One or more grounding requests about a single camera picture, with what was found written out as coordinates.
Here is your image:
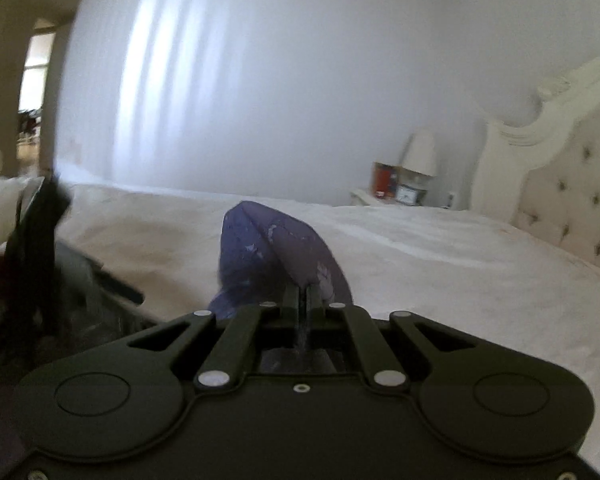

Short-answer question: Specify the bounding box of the white table lamp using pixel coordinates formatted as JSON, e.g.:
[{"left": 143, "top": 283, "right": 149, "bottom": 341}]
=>
[{"left": 399, "top": 129, "right": 439, "bottom": 192}]

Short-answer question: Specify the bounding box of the cream tufted headboard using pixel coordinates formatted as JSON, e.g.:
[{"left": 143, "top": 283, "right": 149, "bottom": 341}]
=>
[{"left": 471, "top": 51, "right": 600, "bottom": 277}]

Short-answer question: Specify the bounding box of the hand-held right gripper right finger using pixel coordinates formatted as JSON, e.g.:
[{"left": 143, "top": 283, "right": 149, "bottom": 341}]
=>
[{"left": 305, "top": 284, "right": 477, "bottom": 391}]

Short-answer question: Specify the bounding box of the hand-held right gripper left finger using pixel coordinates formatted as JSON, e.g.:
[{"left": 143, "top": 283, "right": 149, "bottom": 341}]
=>
[{"left": 127, "top": 284, "right": 302, "bottom": 392}]

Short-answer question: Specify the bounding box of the white bedspread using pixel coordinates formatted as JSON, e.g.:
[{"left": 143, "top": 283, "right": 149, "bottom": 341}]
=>
[{"left": 0, "top": 175, "right": 600, "bottom": 463}]

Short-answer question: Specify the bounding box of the red box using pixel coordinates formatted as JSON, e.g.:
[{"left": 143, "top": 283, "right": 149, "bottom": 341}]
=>
[{"left": 372, "top": 161, "right": 399, "bottom": 199}]

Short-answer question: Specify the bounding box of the open doorway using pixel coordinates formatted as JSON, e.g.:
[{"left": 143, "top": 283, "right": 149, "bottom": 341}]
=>
[{"left": 16, "top": 19, "right": 57, "bottom": 173}]

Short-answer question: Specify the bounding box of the purple patterned hooded jacket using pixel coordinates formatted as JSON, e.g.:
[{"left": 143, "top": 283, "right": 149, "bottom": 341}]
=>
[{"left": 206, "top": 200, "right": 355, "bottom": 323}]

